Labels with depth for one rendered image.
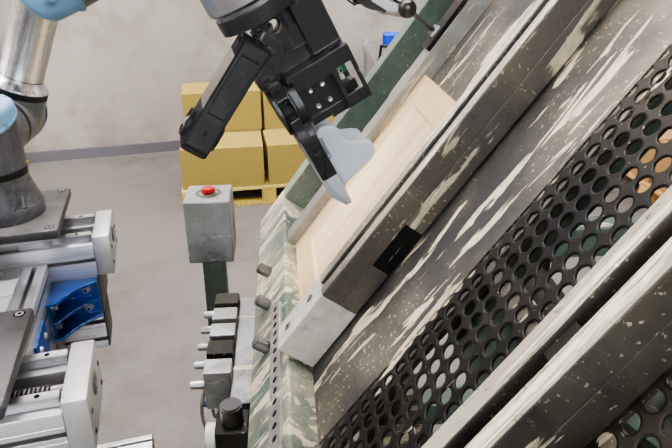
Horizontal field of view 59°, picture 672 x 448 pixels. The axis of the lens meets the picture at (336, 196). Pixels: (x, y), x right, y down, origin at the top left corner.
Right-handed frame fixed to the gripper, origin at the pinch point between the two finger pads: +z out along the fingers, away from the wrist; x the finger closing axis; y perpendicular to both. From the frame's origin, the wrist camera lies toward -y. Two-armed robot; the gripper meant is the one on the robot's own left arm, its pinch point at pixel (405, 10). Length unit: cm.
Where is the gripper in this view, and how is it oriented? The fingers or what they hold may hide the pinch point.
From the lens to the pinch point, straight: 134.7
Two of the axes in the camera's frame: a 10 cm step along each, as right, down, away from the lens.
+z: 8.1, 5.1, 3.0
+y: -2.8, -1.1, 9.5
